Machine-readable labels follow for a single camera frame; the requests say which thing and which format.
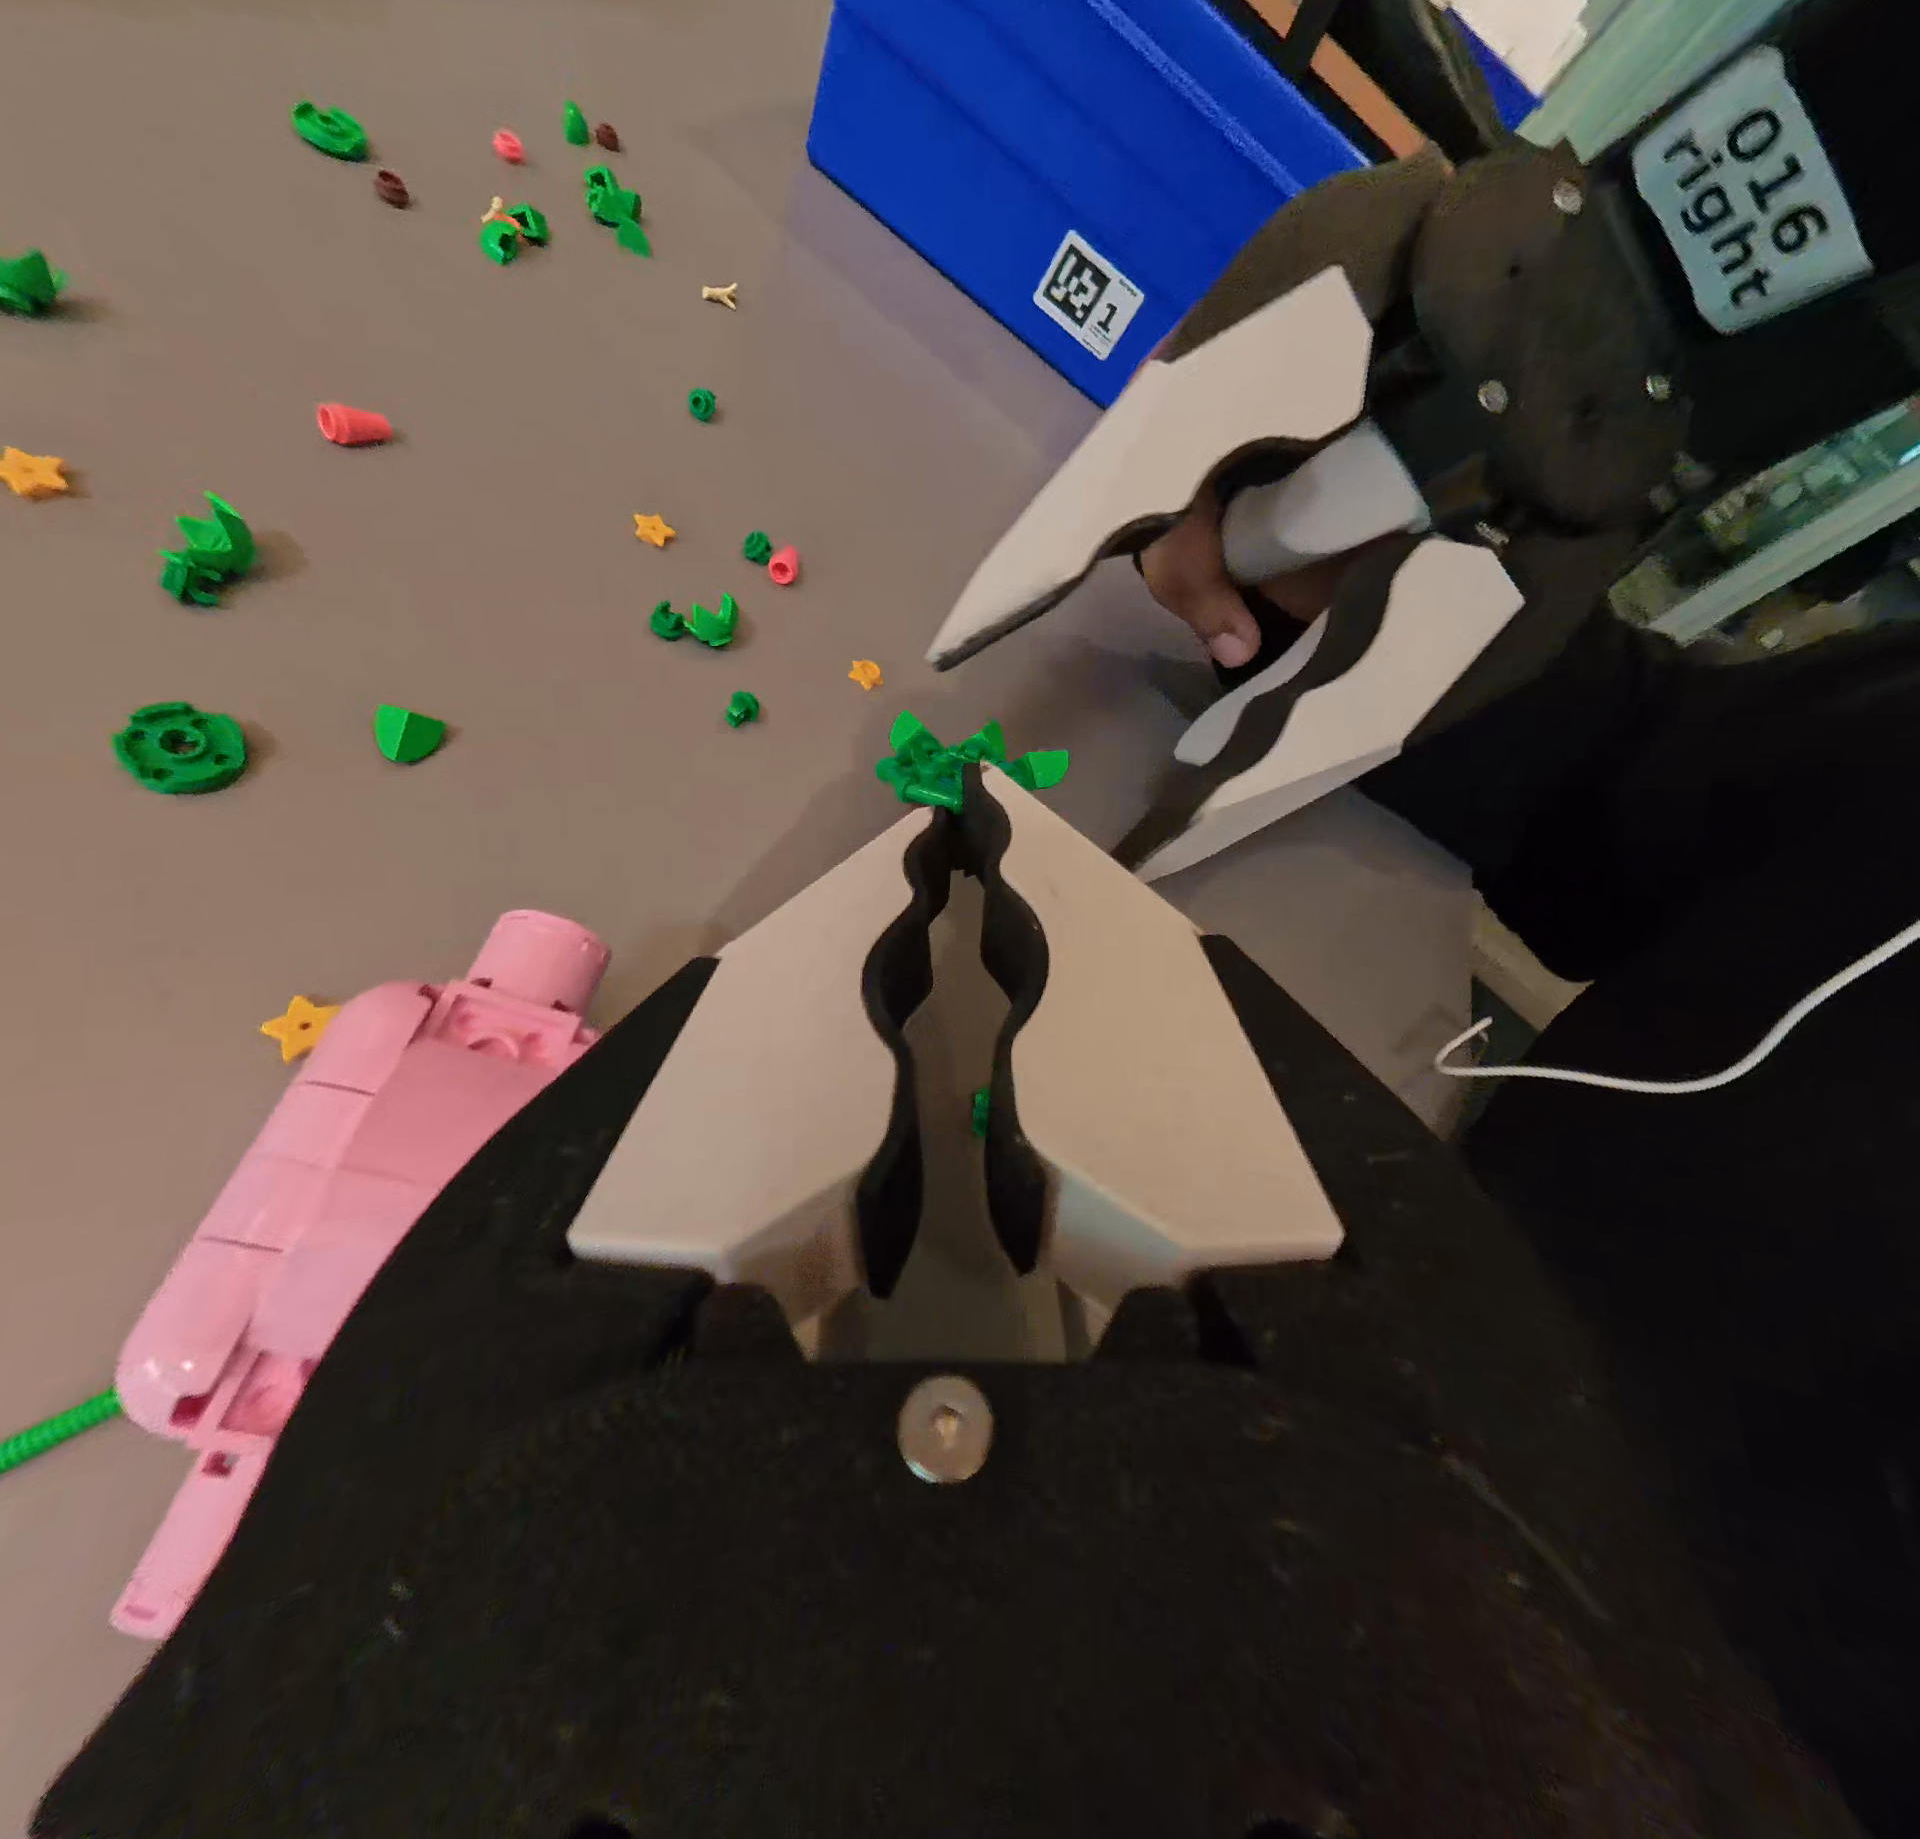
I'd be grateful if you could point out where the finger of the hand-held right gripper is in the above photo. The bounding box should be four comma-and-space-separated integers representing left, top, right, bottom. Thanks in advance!
924, 264, 1382, 678
1115, 533, 1532, 884

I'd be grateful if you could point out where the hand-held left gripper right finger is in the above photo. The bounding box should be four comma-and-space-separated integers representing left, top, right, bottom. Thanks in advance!
965, 767, 1347, 1360

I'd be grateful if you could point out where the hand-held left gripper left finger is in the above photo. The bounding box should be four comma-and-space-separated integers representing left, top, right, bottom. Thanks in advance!
567, 809, 962, 1360

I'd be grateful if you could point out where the green web plant assembly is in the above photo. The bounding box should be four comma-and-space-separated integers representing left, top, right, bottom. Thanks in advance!
874, 729, 1010, 824

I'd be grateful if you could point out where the person's right hand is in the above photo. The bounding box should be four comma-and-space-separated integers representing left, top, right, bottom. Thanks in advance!
1132, 496, 1352, 670

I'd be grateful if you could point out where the blue plastic bin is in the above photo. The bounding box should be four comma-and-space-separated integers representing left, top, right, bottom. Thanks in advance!
807, 0, 1375, 409

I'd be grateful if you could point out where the pink brick watering can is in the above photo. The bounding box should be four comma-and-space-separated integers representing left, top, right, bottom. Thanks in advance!
108, 909, 616, 1645

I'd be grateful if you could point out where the person's black jacket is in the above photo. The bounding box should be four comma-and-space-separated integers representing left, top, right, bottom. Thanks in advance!
1461, 879, 1920, 1839

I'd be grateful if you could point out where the green round plate brick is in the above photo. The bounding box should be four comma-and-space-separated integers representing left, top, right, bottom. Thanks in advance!
111, 704, 248, 797

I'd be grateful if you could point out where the green flat stem piece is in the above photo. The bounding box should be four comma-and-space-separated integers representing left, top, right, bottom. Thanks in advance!
0, 1388, 131, 1480

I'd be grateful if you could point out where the white cable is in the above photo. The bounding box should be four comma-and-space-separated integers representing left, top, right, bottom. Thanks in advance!
1432, 916, 1920, 1099

